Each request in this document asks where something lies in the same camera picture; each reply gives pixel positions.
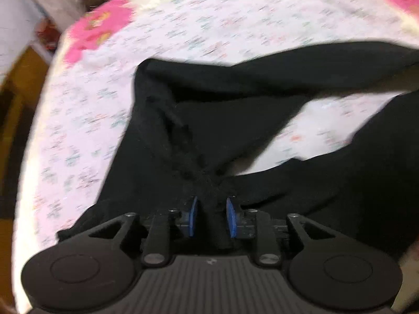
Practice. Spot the black pants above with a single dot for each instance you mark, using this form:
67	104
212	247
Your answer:
212	137

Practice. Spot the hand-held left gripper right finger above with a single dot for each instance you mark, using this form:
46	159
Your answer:
231	218

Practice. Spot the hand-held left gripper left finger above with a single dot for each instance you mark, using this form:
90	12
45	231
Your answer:
193	217

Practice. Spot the pile of red clothes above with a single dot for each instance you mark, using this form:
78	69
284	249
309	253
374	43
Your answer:
49	34

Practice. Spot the white floral bedsheet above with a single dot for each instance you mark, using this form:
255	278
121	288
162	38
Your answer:
98	121

